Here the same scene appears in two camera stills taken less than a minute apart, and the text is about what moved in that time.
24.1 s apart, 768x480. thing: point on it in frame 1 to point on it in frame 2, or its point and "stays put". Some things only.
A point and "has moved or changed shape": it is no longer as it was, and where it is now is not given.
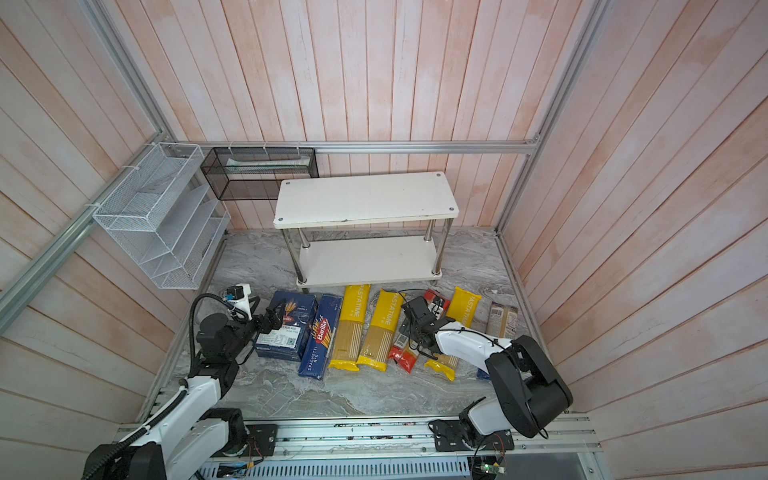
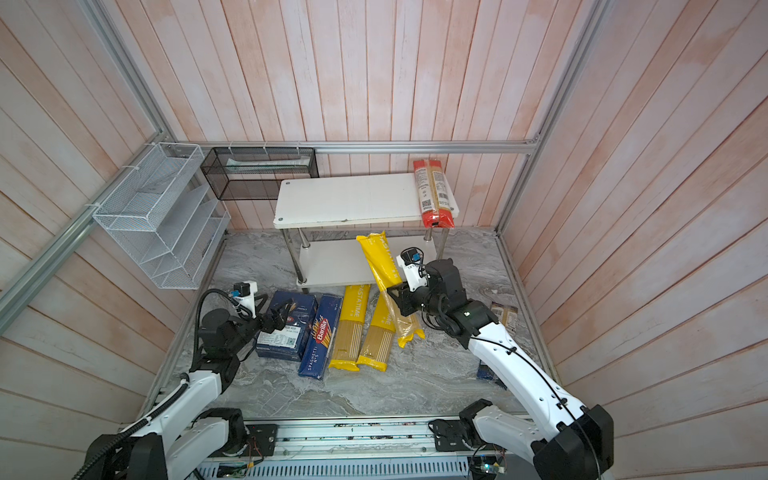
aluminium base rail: x=557 y=448 stays put
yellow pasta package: x=353 y=308 stays put
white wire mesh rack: x=164 y=213 stays put
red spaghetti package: x=401 y=352 to x=436 y=203
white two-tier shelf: x=367 y=229 stays put
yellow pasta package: x=463 y=306 has moved or changed shape
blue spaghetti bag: x=327 y=311 stays put
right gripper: x=407 y=329 to x=406 y=301
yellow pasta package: x=381 y=329 stays put
